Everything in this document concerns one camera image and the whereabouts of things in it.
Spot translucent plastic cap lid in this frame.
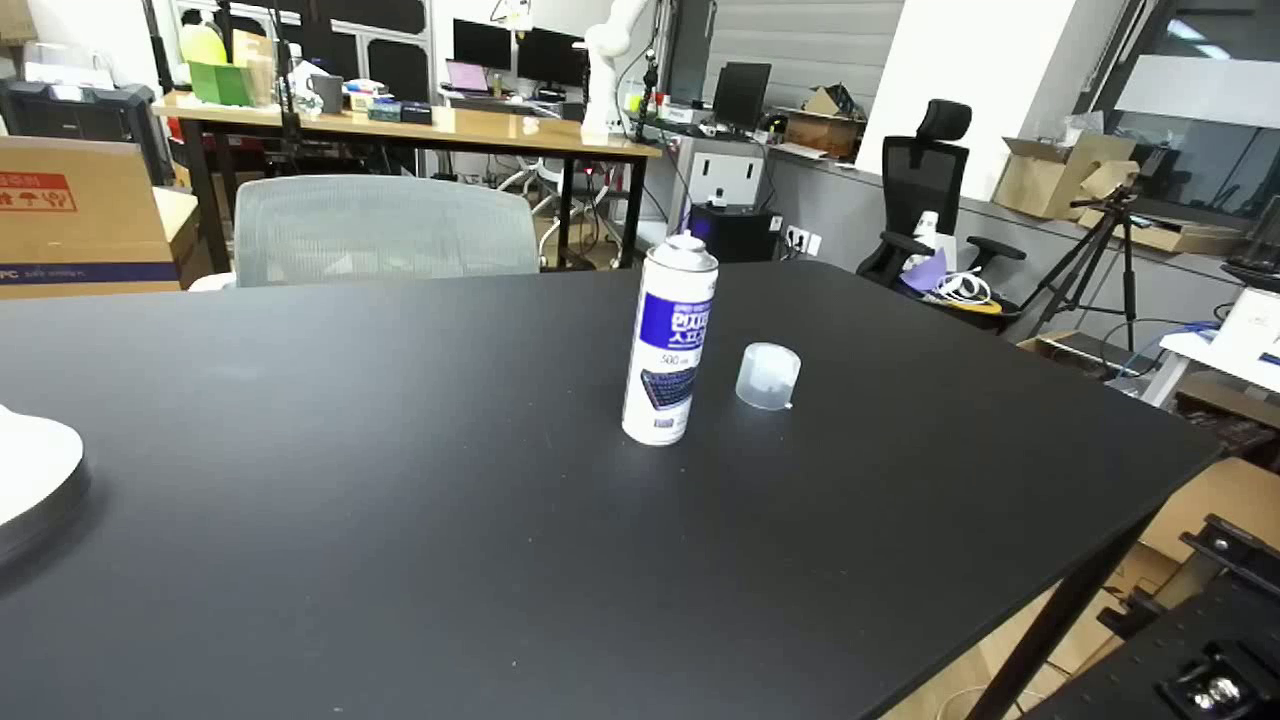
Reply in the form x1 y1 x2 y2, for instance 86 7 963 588
734 342 805 413

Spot white blue spray can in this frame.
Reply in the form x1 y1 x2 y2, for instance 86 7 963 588
619 233 718 448

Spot wooden desk black legs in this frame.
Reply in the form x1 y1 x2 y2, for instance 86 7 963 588
150 90 661 271

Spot black office chair with headrest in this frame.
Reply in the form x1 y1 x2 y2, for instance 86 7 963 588
860 99 1020 303

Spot black computer monitor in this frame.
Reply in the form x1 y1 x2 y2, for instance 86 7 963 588
453 21 512 70

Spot grey mesh office chair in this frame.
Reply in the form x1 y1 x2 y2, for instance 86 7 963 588
230 171 538 287

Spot open cardboard box on counter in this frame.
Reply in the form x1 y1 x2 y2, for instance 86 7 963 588
992 130 1134 220

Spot green box on desk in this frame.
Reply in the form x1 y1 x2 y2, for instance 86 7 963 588
189 63 253 106

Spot cardboard box with red label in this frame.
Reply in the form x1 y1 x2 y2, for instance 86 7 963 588
0 136 195 298

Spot white round object at edge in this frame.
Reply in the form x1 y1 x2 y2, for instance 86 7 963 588
0 408 83 525

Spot black camera tripod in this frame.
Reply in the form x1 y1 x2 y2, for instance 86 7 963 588
1005 188 1134 349

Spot black metal rail frame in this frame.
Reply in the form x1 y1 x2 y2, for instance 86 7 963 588
1024 517 1280 720

